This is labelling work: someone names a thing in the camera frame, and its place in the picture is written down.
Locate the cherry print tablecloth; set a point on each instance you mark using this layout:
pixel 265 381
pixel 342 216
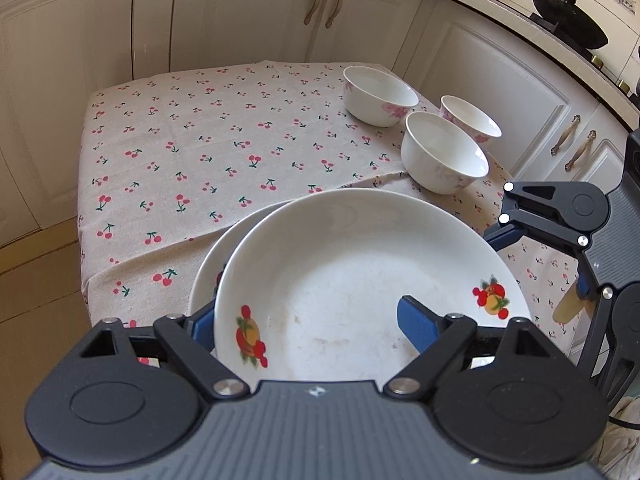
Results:
pixel 200 160

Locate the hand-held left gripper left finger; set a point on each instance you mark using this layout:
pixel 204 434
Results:
pixel 202 327

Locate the person's right hand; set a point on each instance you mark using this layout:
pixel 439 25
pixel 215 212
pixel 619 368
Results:
pixel 569 307

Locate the white floral bowl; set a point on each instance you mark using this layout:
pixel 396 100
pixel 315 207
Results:
pixel 375 105
pixel 472 117
pixel 440 160

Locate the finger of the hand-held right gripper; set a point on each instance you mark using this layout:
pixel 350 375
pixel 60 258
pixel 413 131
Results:
pixel 502 237
pixel 592 340

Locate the beige kitchen countertop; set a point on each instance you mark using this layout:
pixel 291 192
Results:
pixel 500 10

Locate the white cloth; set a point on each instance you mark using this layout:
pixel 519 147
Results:
pixel 625 450

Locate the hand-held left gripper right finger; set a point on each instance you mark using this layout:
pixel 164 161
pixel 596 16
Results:
pixel 417 325

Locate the black wok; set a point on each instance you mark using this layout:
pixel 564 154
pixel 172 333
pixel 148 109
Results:
pixel 570 20

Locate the white floral plate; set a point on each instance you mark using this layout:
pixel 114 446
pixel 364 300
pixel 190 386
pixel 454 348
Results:
pixel 202 285
pixel 350 270

